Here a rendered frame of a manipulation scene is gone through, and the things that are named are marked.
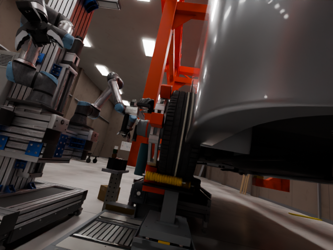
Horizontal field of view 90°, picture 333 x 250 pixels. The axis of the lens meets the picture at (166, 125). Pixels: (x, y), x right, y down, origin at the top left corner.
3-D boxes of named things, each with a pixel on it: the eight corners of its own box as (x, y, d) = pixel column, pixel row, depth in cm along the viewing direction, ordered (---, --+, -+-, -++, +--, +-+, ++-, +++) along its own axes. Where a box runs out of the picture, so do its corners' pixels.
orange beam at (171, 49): (173, 17, 235) (175, 11, 238) (166, 17, 236) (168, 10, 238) (173, 80, 407) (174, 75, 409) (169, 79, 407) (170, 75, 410)
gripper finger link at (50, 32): (72, 53, 71) (55, 41, 71) (68, 41, 66) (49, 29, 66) (66, 57, 69) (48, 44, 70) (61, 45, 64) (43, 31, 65)
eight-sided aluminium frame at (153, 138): (153, 166, 98) (169, 84, 111) (142, 164, 99) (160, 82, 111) (160, 166, 151) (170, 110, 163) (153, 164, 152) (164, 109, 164)
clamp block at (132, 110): (137, 114, 115) (138, 106, 116) (124, 112, 115) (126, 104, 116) (138, 116, 119) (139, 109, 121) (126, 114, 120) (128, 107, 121)
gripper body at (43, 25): (55, 47, 72) (51, 28, 76) (47, 29, 65) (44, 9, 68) (34, 48, 69) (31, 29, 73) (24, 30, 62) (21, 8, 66)
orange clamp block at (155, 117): (162, 128, 104) (161, 125, 95) (150, 126, 104) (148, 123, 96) (164, 118, 105) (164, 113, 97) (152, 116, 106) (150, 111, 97)
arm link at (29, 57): (31, 89, 105) (62, 10, 108) (0, 78, 96) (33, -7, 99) (33, 89, 115) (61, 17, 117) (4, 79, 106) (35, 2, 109)
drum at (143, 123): (162, 139, 122) (165, 120, 126) (134, 134, 124) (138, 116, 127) (163, 141, 136) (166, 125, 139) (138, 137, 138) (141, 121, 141)
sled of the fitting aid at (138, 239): (193, 268, 91) (195, 248, 93) (130, 253, 94) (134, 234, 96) (186, 232, 140) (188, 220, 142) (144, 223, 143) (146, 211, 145)
